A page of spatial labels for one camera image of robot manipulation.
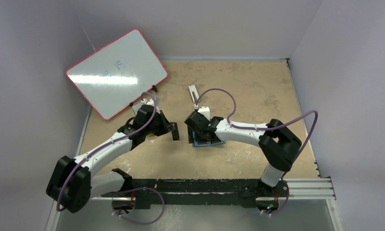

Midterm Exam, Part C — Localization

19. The black mounting base plate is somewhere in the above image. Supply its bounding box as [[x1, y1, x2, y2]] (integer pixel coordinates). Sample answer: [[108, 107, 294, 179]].
[[102, 179, 289, 210]]

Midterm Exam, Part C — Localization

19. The aluminium frame rail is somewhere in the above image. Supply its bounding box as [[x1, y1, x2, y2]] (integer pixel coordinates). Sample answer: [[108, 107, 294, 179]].
[[90, 173, 334, 199]]

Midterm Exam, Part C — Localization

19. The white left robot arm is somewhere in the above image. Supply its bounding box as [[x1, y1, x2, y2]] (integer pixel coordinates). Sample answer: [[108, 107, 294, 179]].
[[46, 96, 174, 213]]

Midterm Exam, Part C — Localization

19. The blue card holder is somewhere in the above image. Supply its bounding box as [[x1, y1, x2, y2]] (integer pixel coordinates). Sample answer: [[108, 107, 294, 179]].
[[192, 137, 226, 148]]

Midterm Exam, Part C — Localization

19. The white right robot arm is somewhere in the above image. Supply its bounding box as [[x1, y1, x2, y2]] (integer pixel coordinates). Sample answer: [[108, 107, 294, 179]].
[[184, 107, 302, 196]]

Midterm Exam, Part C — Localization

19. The pink framed whiteboard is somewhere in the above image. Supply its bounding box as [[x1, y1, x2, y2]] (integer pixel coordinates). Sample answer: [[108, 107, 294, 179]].
[[66, 29, 168, 120]]

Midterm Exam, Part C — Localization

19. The white whiteboard eraser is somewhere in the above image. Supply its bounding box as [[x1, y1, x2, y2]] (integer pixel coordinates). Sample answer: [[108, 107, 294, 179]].
[[188, 85, 200, 103]]

